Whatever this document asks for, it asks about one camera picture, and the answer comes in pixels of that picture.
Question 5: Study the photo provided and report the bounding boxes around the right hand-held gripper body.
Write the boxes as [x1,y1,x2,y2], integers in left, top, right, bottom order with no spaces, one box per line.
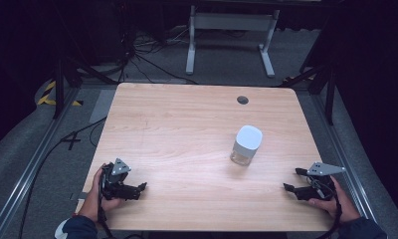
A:
[296,161,347,201]

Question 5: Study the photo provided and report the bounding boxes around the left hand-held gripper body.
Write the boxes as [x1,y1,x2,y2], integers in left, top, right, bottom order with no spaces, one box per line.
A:
[99,157,141,201]

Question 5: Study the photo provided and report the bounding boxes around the clear jar with white lid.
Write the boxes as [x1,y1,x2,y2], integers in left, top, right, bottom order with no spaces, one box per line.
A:
[229,124,264,167]

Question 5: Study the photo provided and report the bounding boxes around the person's left hand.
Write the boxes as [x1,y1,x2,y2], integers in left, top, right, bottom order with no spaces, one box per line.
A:
[78,162,123,223]

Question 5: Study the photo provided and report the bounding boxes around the person's right hand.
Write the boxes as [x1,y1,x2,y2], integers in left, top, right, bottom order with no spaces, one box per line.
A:
[307,175,361,224]

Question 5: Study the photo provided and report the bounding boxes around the grey floor plate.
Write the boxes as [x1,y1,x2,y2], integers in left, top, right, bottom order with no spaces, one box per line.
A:
[89,88,117,124]

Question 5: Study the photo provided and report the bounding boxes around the black metal stand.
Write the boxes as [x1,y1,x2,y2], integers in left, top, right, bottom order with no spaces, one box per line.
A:
[279,63,338,126]
[52,54,119,120]

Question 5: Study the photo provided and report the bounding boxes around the right hand-held gripper cable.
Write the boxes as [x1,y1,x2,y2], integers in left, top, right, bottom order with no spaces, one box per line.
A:
[307,177,343,239]

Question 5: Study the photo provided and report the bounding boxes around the hand-held gripper cable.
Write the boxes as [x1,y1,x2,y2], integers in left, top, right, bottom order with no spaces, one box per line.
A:
[307,177,343,239]
[97,167,115,239]

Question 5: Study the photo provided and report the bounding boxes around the left hand-held gripper cable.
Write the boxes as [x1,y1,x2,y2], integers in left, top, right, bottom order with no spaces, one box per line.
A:
[97,167,115,239]

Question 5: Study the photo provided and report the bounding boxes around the aluminium floor rail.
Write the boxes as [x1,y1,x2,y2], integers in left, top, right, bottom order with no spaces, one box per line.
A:
[309,93,378,223]
[0,85,82,239]

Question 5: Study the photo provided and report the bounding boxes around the long black floor cable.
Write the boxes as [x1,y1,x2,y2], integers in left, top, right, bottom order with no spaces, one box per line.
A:
[18,116,107,239]

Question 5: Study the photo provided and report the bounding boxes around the bundle of black cables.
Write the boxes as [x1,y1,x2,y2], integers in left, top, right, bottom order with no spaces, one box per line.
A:
[118,28,200,86]

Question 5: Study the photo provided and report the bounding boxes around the white metal table frame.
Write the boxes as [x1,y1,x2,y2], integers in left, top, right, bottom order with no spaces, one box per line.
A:
[185,4,282,80]

